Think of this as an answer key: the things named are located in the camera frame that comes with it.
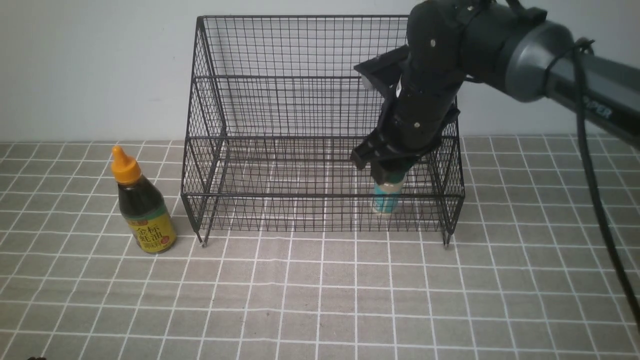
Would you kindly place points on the grey checkered tablecloth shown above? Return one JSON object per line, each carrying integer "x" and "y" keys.
{"x": 526, "y": 276}

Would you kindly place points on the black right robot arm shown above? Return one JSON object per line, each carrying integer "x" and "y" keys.
{"x": 513, "y": 49}

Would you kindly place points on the dark sauce bottle orange cap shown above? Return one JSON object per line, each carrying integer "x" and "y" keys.
{"x": 142, "y": 205}

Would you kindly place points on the seasoning shaker green cap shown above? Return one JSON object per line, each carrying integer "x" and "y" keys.
{"x": 387, "y": 195}

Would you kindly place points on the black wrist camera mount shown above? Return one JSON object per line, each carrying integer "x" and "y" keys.
{"x": 383, "y": 72}

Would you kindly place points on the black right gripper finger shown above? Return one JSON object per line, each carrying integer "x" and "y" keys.
{"x": 371, "y": 149}

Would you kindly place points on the black wire mesh shelf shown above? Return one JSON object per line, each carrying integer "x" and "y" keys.
{"x": 275, "y": 110}

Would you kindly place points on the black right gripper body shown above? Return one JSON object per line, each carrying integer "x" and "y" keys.
{"x": 422, "y": 107}

